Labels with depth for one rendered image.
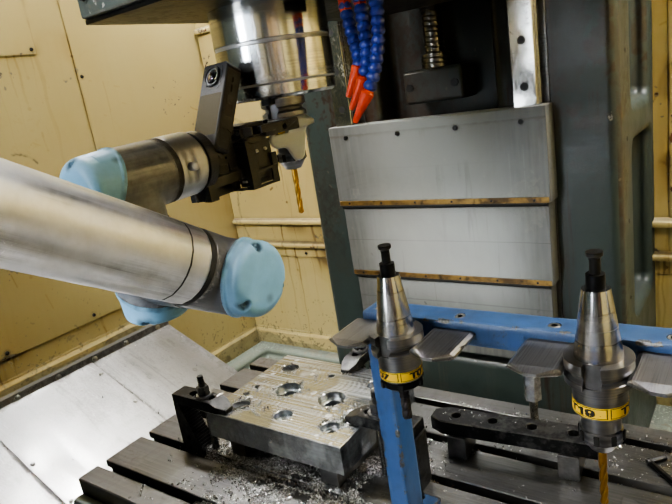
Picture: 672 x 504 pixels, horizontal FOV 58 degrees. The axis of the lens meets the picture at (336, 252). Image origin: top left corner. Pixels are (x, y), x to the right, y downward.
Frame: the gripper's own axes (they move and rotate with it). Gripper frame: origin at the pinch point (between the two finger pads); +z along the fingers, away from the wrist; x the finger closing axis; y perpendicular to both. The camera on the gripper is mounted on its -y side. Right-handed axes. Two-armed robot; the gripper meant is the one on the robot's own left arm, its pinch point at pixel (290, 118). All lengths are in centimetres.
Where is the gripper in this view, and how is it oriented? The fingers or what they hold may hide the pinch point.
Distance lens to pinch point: 89.0
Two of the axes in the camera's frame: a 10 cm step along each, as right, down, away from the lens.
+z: 5.6, -3.3, 7.6
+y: 1.6, 9.4, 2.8
